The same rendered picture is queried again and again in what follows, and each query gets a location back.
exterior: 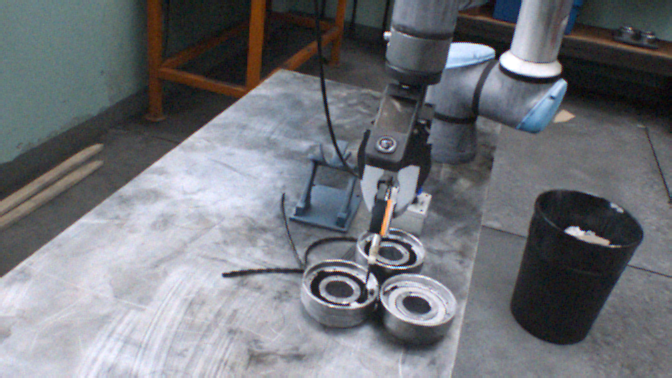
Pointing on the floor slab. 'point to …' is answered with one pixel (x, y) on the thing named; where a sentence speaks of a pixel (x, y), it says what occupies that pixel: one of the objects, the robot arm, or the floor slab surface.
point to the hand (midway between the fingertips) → (383, 210)
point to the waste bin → (571, 263)
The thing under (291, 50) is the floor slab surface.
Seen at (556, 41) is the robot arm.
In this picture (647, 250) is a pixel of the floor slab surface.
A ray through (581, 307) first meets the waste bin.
